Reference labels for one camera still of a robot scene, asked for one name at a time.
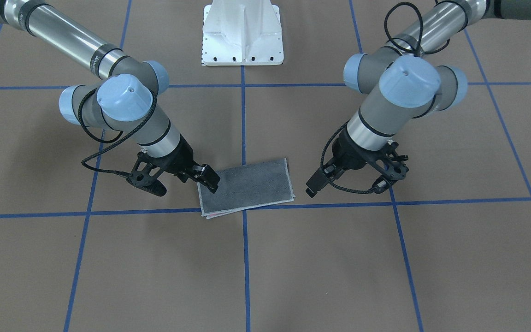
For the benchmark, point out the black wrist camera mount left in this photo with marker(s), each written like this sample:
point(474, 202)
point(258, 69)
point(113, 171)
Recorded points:
point(390, 165)

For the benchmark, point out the pink towel with grey back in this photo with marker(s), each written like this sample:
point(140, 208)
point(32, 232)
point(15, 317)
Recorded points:
point(245, 187)

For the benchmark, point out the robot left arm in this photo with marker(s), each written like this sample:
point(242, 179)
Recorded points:
point(401, 85)

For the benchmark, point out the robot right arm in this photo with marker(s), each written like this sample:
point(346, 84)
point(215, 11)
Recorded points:
point(122, 106)

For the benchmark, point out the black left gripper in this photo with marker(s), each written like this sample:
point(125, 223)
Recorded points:
point(349, 154)

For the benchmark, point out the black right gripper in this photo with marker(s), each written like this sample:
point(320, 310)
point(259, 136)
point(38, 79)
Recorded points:
point(179, 158)

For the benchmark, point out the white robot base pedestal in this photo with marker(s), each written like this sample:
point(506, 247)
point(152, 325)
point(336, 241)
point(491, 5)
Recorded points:
point(242, 33)

